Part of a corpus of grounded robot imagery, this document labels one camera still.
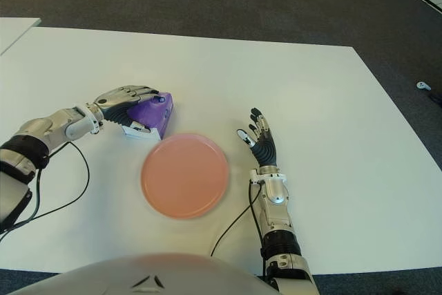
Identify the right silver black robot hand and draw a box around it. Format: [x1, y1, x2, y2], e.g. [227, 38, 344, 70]
[236, 107, 279, 168]

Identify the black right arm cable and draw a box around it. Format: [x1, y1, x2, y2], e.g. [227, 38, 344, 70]
[209, 182, 269, 275]

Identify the round pink plate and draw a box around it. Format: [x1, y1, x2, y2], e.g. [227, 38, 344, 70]
[140, 132, 230, 220]

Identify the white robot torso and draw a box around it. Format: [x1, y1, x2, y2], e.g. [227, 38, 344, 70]
[10, 252, 273, 295]

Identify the purple tissue paper pack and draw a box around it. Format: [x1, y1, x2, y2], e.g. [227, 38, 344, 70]
[121, 91, 175, 142]

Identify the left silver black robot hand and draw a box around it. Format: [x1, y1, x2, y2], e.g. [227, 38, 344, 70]
[86, 84, 163, 133]

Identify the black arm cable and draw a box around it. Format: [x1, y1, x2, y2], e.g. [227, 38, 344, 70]
[209, 182, 269, 275]
[0, 141, 90, 234]

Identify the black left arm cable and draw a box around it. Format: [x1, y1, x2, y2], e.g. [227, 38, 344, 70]
[0, 141, 90, 234]

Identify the white side table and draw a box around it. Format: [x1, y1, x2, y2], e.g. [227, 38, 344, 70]
[0, 17, 41, 56]

